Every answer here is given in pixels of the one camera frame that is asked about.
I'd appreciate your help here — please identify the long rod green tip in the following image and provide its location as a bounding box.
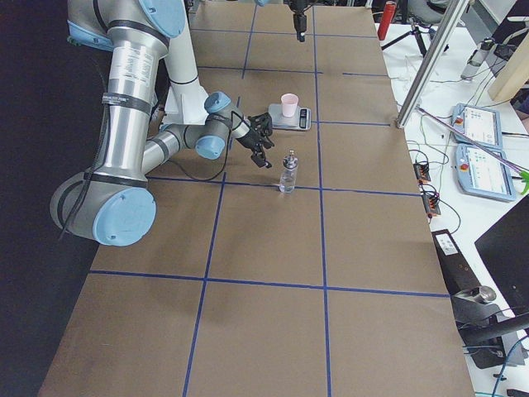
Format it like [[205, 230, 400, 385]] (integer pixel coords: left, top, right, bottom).
[[416, 106, 528, 195]]

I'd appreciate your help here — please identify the silver digital kitchen scale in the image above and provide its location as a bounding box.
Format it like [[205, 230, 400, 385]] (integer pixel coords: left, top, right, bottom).
[[268, 103, 312, 131]]

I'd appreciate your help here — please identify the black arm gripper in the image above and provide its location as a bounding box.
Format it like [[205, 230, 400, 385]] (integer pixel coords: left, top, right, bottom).
[[287, 0, 309, 41]]

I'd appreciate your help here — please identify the lower blue teach pendant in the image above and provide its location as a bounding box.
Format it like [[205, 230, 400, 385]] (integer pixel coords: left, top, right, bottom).
[[455, 144, 517, 202]]

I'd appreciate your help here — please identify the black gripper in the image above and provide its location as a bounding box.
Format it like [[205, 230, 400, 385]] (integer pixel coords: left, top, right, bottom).
[[236, 113, 274, 169]]

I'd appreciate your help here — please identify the aluminium frame post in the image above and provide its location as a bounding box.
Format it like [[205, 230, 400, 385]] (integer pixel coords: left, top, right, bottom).
[[396, 1, 474, 128]]

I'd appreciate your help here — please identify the blue teach pendant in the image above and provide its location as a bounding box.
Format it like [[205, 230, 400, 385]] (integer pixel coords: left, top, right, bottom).
[[455, 144, 517, 202], [451, 103, 503, 150]]

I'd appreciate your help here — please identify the black camera tripod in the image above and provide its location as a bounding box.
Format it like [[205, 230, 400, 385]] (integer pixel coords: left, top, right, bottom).
[[381, 17, 432, 57]]

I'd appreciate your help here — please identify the black box white label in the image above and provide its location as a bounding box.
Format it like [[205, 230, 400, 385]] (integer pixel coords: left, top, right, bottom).
[[431, 229, 480, 295]]

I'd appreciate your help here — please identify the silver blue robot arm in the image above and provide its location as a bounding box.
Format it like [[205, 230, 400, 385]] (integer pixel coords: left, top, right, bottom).
[[50, 1, 272, 246]]

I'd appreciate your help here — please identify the orange black connector block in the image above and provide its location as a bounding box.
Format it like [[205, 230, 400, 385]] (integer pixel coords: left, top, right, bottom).
[[413, 162, 431, 184]]

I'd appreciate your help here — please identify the glass sauce bottle metal cap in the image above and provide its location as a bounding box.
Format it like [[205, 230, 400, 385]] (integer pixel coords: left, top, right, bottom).
[[279, 150, 298, 193]]

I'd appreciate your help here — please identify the upper blue teach pendant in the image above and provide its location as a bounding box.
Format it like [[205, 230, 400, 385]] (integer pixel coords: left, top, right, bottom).
[[451, 103, 503, 150]]

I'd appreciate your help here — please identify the black monitor corner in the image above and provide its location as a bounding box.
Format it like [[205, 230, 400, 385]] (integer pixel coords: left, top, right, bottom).
[[474, 196, 529, 308]]

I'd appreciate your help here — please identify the black clamp metal knob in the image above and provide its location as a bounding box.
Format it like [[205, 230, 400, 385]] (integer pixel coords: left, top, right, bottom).
[[450, 286, 528, 369]]

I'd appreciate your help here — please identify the red cylinder tube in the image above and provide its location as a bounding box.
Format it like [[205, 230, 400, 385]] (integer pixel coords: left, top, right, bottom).
[[377, 1, 397, 41]]

